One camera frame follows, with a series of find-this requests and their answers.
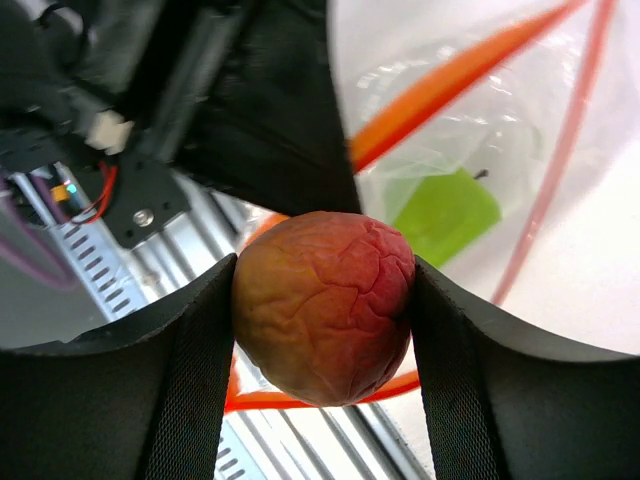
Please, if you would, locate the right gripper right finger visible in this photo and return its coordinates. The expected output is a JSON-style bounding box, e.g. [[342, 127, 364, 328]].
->
[[409, 260, 639, 479]]

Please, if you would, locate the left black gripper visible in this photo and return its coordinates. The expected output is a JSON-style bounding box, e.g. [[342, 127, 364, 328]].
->
[[1, 1, 249, 165]]

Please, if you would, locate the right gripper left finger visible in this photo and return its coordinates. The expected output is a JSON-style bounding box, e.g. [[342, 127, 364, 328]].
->
[[1, 255, 236, 479]]

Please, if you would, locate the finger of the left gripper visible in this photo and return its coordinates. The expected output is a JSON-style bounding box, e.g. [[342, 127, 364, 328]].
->
[[174, 1, 361, 216]]

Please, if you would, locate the red yellow peach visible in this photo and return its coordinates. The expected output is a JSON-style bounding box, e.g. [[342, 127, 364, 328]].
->
[[231, 212, 416, 407]]

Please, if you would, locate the green apple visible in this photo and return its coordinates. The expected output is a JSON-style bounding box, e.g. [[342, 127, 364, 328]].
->
[[393, 169, 502, 267]]

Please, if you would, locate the clear orange-zipper zip bag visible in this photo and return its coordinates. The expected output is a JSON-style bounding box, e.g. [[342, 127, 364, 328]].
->
[[224, 0, 640, 414]]

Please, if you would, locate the aluminium mounting rail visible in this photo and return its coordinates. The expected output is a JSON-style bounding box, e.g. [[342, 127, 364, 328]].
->
[[115, 175, 435, 479]]

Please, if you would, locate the white slotted cable duct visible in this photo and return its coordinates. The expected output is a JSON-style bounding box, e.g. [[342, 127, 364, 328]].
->
[[9, 172, 271, 480]]

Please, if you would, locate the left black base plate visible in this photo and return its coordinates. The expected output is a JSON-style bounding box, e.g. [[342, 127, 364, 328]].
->
[[102, 150, 191, 249]]

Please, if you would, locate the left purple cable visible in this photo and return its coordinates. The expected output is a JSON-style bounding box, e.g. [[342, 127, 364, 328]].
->
[[0, 172, 81, 291]]

